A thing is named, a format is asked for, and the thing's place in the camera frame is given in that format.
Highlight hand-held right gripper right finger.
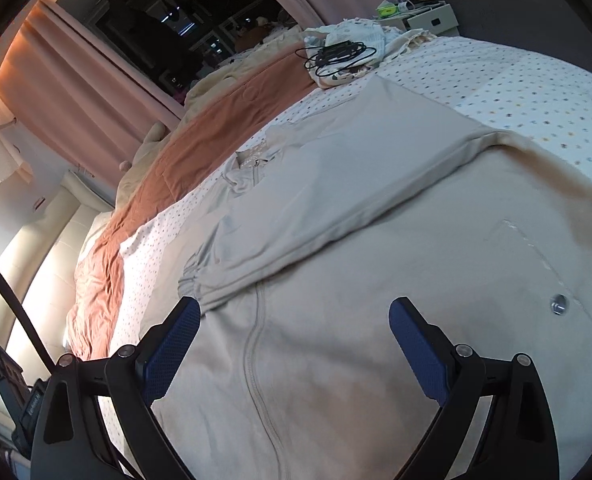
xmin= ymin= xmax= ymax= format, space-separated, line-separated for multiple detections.
xmin=388 ymin=297 xmax=559 ymax=480

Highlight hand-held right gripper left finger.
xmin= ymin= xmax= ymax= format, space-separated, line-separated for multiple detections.
xmin=30 ymin=296 xmax=202 ymax=480

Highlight beige zip jacket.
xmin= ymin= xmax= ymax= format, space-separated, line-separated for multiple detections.
xmin=146 ymin=77 xmax=592 ymax=480

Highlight white pillow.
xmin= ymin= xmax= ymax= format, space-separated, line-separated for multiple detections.
xmin=78 ymin=210 xmax=114 ymax=261

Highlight cream padded headboard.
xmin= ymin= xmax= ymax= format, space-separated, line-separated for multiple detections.
xmin=0 ymin=172 xmax=114 ymax=411

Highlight cream plush toy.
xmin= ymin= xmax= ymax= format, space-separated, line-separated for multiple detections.
xmin=116 ymin=122 xmax=177 ymax=201

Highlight orange blanket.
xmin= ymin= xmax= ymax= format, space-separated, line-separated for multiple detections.
xmin=66 ymin=50 xmax=322 ymax=361

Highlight bed with dotted sheet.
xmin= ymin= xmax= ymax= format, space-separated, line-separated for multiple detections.
xmin=101 ymin=35 xmax=592 ymax=441

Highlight white frilled cloth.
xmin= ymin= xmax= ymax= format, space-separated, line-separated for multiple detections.
xmin=303 ymin=19 xmax=437 ymax=88

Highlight brown plush toy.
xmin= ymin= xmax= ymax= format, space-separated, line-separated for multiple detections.
xmin=233 ymin=17 xmax=272 ymax=51

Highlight dark glass window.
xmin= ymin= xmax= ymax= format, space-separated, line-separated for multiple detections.
xmin=56 ymin=0 xmax=307 ymax=106

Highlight white nightstand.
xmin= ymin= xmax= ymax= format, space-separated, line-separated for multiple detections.
xmin=376 ymin=2 xmax=461 ymax=38

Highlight black strap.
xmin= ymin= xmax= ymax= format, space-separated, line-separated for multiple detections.
xmin=0 ymin=245 xmax=142 ymax=480

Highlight black charger cables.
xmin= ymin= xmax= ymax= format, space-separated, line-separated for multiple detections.
xmin=294 ymin=40 xmax=378 ymax=80

